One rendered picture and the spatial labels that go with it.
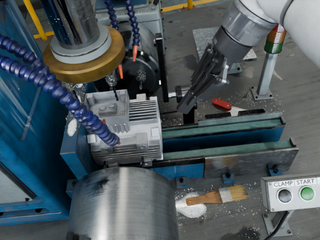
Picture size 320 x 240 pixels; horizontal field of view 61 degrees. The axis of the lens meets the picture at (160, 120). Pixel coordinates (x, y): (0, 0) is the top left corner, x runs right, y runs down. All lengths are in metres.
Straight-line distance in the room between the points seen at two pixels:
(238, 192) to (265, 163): 0.13
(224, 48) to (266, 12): 0.10
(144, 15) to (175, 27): 0.60
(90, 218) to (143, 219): 0.10
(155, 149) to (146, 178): 0.18
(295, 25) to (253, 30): 0.10
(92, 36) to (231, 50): 0.28
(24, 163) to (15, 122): 0.10
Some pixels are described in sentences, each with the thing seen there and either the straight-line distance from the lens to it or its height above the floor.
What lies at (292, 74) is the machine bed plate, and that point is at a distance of 1.39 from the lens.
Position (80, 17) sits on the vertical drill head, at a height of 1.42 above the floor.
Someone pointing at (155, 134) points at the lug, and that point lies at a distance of 0.74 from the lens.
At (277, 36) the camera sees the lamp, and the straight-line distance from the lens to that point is 1.06.
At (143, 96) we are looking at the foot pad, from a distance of 0.85.
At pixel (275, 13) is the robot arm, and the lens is 0.49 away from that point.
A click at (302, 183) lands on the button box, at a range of 0.71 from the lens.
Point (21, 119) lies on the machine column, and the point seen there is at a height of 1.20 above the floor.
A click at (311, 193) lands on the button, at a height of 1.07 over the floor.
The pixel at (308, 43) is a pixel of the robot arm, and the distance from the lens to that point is 0.44.
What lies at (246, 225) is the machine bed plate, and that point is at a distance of 0.94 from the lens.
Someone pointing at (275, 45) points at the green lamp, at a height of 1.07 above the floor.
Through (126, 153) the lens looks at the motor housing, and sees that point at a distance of 0.79.
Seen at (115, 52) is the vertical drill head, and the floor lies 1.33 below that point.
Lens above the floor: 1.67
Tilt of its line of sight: 50 degrees down
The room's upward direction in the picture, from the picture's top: 9 degrees counter-clockwise
